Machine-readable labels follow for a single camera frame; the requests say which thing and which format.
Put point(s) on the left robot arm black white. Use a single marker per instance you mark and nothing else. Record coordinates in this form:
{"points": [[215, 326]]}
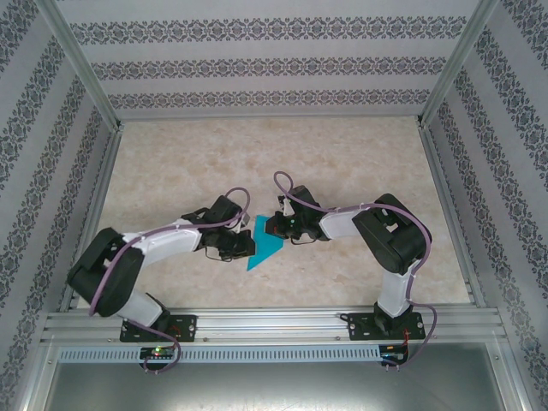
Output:
{"points": [[107, 274]]}

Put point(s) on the long aluminium mounting rail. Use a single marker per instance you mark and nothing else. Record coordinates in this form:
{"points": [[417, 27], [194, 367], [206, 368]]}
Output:
{"points": [[265, 325]]}

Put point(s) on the aluminium frame post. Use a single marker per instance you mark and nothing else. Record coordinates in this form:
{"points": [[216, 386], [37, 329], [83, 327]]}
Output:
{"points": [[81, 64], [458, 64]]}

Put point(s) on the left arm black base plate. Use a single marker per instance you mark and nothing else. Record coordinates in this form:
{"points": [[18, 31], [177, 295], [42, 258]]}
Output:
{"points": [[186, 327]]}

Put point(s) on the grey metal sheet panel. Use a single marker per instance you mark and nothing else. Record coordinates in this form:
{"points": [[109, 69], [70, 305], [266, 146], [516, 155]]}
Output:
{"points": [[274, 385]]}

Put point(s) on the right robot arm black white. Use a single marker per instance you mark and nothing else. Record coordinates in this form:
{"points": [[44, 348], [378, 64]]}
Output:
{"points": [[394, 240]]}

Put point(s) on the blue square paper sheet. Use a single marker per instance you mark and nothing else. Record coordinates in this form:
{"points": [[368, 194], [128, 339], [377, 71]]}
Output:
{"points": [[265, 246]]}

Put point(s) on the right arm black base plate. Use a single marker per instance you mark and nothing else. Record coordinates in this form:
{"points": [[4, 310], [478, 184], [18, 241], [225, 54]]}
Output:
{"points": [[357, 327]]}

